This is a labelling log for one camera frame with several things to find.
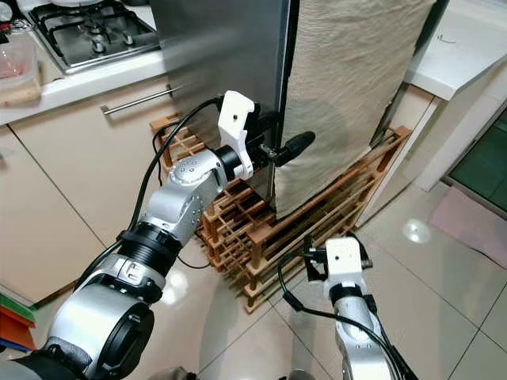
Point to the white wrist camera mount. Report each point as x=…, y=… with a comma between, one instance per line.
x=236, y=123
x=344, y=261

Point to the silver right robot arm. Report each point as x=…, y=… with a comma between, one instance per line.
x=360, y=332

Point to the mini fridge door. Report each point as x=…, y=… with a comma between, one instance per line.
x=348, y=95

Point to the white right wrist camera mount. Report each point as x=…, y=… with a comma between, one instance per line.
x=344, y=261

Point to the orange flat board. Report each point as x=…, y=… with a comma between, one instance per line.
x=14, y=326

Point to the beige kitchen cabinet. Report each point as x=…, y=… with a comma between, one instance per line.
x=79, y=182

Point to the white pot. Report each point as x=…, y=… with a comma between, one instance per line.
x=78, y=3

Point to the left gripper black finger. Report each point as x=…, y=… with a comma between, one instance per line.
x=295, y=146

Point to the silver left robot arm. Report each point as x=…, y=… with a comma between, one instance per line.
x=190, y=190

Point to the green flat board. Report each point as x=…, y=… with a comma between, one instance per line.
x=16, y=309

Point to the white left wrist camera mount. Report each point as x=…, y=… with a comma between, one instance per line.
x=236, y=123

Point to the pink floor mat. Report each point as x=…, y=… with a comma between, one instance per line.
x=471, y=218

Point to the small red black gadget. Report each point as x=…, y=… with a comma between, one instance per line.
x=5, y=33

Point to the clear plastic food container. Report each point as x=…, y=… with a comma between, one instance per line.
x=17, y=71

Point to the steel gas stove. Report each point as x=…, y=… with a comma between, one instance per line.
x=95, y=36

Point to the blue flat board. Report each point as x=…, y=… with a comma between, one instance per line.
x=12, y=345

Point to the grey robot torso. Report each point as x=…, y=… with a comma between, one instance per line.
x=28, y=370

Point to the wooden wine rack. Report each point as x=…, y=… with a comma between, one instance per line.
x=317, y=226

